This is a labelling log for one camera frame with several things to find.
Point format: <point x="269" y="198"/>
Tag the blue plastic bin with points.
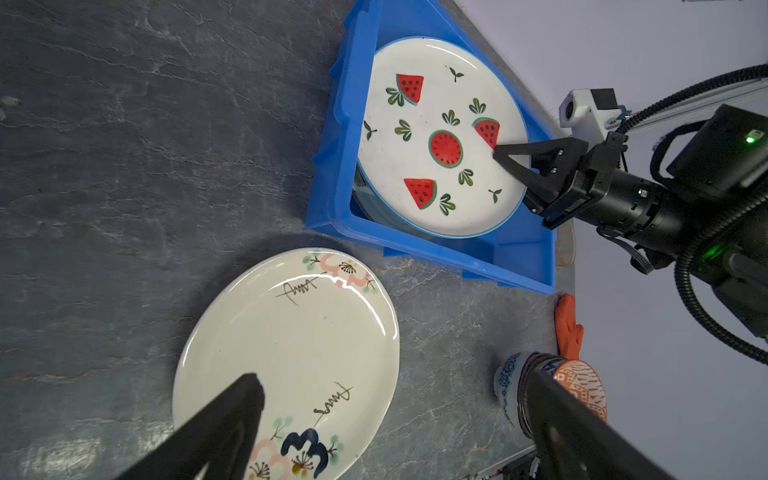
<point x="520" y="254"/>

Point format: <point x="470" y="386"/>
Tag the orange patterned bowl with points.
<point x="577" y="377"/>

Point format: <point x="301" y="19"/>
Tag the cream floral plate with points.
<point x="321" y="334"/>

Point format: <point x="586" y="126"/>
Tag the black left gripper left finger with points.
<point x="215" y="443"/>

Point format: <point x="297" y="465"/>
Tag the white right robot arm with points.
<point x="702" y="210"/>

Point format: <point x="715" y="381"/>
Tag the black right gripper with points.
<point x="565" y="175"/>

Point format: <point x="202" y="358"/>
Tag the white watermelon plate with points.
<point x="434" y="115"/>

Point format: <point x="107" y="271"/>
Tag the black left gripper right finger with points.
<point x="573" y="443"/>

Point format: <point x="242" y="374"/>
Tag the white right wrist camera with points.
<point x="590" y="114"/>

